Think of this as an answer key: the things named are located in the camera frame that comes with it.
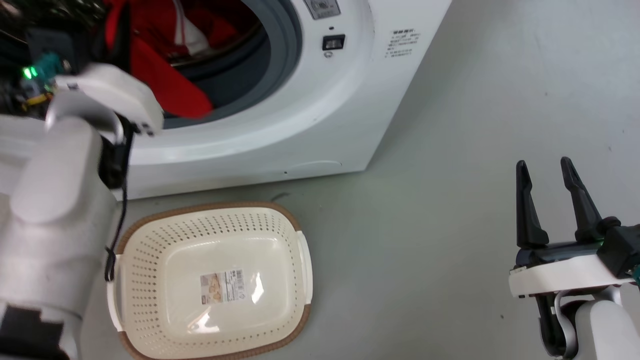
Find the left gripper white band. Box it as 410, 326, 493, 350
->
54, 2, 165, 137

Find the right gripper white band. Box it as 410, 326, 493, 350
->
508, 156, 637, 299

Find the white front-load washing machine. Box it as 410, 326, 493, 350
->
0, 0, 453, 202

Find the cream perforated laundry basket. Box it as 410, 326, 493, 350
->
105, 201, 315, 360

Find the red garment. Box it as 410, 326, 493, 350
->
102, 0, 266, 120

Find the white cloth piece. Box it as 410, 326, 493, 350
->
172, 0, 212, 57

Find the grey rubber door gasket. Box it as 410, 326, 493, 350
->
162, 0, 304, 130

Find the grey rating plate sticker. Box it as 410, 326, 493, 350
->
303, 0, 342, 20

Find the paper product sticker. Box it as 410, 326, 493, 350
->
199, 268, 246, 304

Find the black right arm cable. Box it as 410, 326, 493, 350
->
536, 292, 568, 357

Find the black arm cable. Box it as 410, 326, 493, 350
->
536, 292, 568, 357
98, 116, 137, 283

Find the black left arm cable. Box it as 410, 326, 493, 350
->
98, 116, 137, 283

